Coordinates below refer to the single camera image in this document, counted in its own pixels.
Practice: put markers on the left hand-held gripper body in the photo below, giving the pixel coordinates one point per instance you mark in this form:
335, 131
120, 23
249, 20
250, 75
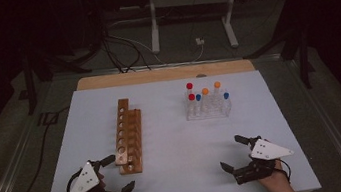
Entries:
85, 183

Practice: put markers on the grey round table grommet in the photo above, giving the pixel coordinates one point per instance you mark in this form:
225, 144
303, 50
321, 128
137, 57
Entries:
201, 75

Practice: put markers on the white table sheet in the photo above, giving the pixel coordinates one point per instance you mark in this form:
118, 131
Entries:
174, 162

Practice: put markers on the red cap test tube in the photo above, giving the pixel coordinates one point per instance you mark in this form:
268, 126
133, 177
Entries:
191, 97
189, 86

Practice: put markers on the clear acrylic tube rack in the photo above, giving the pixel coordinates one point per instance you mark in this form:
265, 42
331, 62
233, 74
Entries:
209, 112

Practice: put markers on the wooden test tube rack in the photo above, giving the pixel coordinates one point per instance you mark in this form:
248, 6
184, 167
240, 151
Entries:
134, 131

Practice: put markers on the person's right hand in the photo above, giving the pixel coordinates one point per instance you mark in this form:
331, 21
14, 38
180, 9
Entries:
277, 185

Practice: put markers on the white metal stand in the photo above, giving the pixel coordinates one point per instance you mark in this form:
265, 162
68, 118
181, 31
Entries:
153, 27

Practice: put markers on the white plug adapter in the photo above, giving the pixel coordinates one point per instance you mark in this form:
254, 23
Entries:
199, 41

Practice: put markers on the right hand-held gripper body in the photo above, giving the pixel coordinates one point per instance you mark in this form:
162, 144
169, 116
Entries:
267, 151

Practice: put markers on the orange cap test tube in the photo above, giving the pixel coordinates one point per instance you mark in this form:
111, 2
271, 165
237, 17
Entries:
217, 84
204, 91

